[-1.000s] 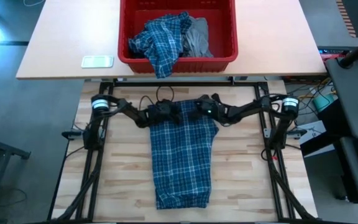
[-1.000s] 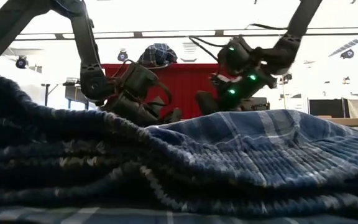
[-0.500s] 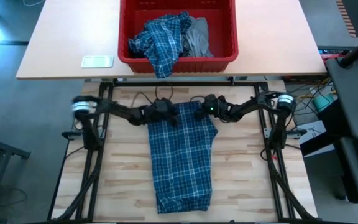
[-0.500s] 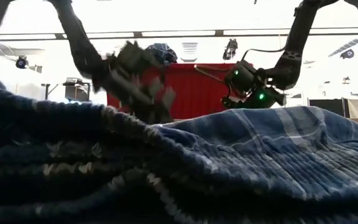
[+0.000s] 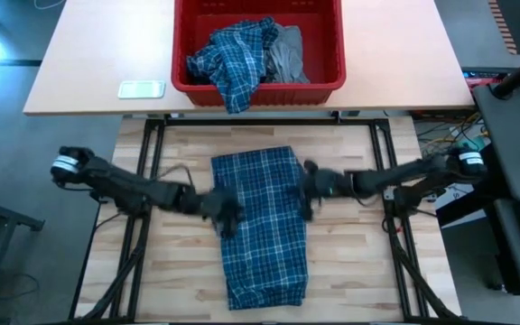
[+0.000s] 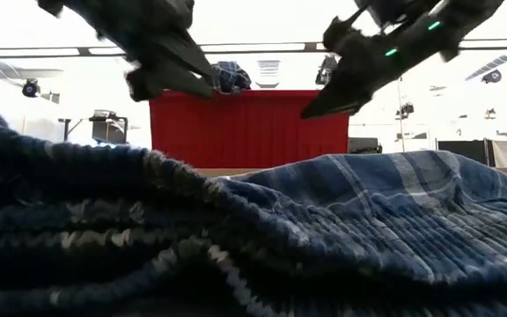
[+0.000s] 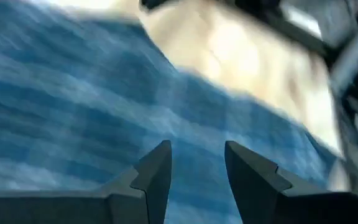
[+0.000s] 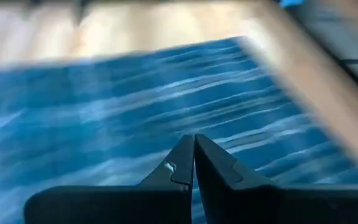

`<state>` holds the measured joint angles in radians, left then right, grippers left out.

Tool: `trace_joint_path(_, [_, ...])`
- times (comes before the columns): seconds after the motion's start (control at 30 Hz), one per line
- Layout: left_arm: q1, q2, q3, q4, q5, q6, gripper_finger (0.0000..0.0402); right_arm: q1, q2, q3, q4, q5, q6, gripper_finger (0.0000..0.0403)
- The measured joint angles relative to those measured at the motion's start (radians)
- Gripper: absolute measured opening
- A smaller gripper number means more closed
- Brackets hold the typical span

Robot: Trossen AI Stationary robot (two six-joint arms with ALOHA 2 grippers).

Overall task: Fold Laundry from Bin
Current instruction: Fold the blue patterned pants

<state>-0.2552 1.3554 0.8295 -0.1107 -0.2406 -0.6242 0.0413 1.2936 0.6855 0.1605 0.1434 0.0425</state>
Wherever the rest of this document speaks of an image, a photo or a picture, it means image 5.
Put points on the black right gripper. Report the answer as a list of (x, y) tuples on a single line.
[(332, 187)]

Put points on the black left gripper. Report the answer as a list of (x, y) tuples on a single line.
[(219, 205)]

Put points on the blue plaid pajama pants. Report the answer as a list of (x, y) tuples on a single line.
[(264, 234)]

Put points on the blue plaid garment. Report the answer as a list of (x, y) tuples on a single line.
[(235, 63)]

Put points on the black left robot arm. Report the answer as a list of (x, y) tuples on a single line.
[(124, 187)]

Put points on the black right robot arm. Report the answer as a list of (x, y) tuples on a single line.
[(404, 176)]

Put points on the red plastic laundry bin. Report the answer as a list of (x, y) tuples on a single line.
[(296, 92)]

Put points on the grey crumpled garment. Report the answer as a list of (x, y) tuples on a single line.
[(289, 56)]

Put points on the white cardboard box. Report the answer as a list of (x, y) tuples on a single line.
[(458, 198)]

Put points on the light wooden desk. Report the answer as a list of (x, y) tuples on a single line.
[(400, 54)]

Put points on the red electronic device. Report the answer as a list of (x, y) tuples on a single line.
[(479, 82)]

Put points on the black side desk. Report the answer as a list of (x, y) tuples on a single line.
[(508, 144)]

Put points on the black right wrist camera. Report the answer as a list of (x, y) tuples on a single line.
[(311, 167)]

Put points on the black aluminium table frame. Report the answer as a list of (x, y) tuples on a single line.
[(151, 140)]

